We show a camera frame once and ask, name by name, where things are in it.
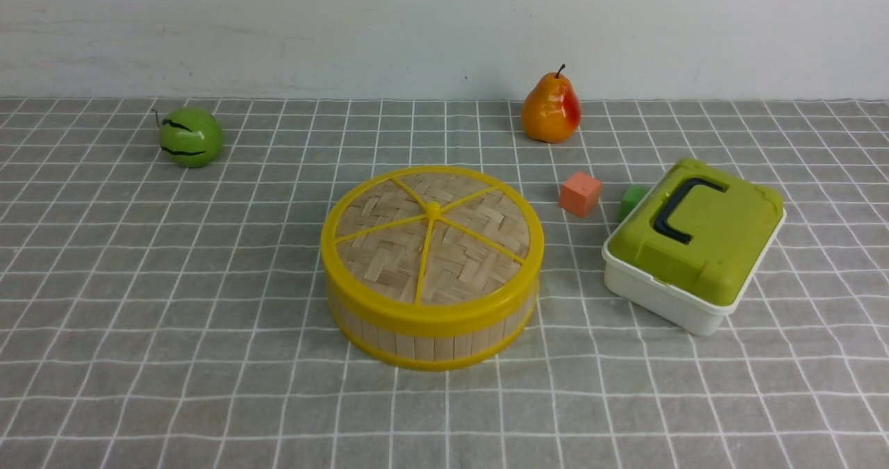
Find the green and white lunch box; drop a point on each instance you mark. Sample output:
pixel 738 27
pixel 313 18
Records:
pixel 689 249

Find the green foam cube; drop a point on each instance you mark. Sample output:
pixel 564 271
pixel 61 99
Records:
pixel 632 196

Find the yellow woven bamboo steamer lid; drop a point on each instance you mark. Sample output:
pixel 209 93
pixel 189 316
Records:
pixel 432 251

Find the orange toy pear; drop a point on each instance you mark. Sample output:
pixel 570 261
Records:
pixel 551 112

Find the green toy apple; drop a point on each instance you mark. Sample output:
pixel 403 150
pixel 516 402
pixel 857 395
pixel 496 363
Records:
pixel 190 136

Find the orange foam cube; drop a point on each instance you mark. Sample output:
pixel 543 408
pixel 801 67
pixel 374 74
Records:
pixel 580 194

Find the yellow bamboo steamer basket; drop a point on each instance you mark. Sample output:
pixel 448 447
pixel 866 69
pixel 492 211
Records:
pixel 452 351

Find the grey checkered tablecloth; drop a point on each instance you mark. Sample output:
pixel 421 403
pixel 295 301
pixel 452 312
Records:
pixel 162 316

